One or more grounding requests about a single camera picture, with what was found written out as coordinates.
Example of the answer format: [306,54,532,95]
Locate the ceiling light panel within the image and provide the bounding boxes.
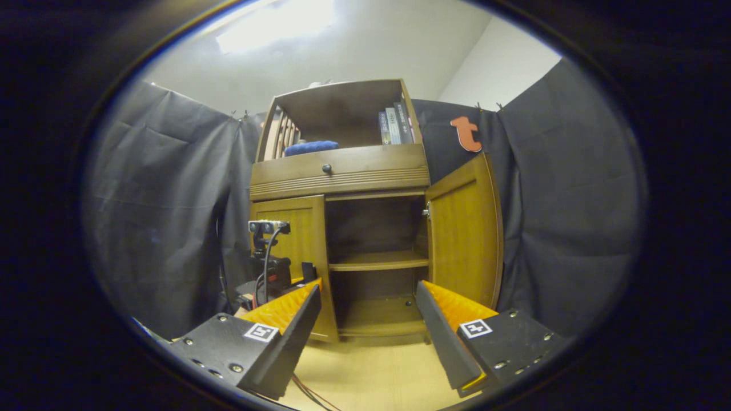
[216,0,338,55]

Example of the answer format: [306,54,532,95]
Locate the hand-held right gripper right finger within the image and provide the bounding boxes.
[415,280,566,398]

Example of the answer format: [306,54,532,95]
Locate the thin red black wires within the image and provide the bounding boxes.
[291,374,343,411]

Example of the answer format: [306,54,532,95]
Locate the grey book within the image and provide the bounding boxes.
[385,107,401,145]

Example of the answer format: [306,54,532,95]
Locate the black cable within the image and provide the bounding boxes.
[255,225,290,306]

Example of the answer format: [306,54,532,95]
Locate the wooden double-door shoe cabinet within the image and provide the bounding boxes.
[250,79,504,343]

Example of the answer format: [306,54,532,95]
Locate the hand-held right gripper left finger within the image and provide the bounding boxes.
[171,278,322,400]

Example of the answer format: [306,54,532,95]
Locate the wooden cabinet door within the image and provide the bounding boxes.
[250,195,339,343]
[424,152,504,312]

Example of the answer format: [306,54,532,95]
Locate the wooden inner cabinet shelf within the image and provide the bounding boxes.
[328,250,430,272]

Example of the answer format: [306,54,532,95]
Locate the wooden cabinet drawer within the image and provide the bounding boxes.
[250,143,431,202]

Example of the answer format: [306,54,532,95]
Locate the blue folded cloth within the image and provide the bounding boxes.
[284,140,340,157]

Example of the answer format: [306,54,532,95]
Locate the black backdrop cloth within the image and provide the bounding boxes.
[83,57,649,340]

